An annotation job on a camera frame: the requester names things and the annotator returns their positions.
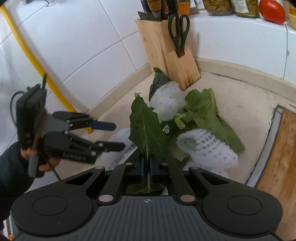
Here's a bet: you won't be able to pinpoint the metal wall fixture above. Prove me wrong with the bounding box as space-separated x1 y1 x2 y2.
20 0 50 6

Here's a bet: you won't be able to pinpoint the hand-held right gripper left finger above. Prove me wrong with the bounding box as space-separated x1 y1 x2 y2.
61 158 147 205

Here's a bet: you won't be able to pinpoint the yellow pipe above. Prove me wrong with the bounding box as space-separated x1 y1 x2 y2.
0 4 94 134

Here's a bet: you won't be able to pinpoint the black kitchen scissors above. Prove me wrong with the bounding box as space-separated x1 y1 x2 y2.
168 13 190 58

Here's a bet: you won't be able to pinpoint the wooden knife block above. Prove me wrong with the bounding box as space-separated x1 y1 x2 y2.
135 19 200 91

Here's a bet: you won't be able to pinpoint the large dark green leaf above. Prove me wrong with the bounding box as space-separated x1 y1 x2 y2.
128 93 190 195

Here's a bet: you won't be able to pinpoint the small dark green bok choy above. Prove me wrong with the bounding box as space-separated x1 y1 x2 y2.
149 67 169 101

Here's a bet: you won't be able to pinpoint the metal tray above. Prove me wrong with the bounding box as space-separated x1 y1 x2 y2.
245 105 285 188

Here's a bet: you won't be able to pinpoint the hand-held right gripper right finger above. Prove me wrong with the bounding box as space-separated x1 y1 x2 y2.
150 158 235 205

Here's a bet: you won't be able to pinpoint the glass jar of pale pickles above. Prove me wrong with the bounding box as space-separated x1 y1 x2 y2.
202 0 234 15

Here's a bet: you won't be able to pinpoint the green leafy vegetable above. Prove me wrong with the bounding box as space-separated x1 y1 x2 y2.
176 88 246 154

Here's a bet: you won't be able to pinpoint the red tomato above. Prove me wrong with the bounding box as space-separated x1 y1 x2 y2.
258 0 286 25

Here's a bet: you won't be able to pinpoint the person's left forearm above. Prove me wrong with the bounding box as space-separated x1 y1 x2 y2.
0 141 35 232

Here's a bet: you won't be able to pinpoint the wooden handled cleaver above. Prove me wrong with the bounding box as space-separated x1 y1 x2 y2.
138 0 162 20

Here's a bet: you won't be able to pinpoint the person's left hand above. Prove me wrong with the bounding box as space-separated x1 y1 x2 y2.
21 148 60 172

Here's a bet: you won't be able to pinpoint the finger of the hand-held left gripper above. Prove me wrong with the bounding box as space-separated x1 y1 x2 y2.
53 112 116 131
69 136 126 155

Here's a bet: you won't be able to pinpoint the wooden cutting board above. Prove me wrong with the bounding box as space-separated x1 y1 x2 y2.
255 108 296 239

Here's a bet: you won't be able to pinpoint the glass jar of green pickles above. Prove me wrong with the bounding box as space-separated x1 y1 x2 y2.
231 0 260 18

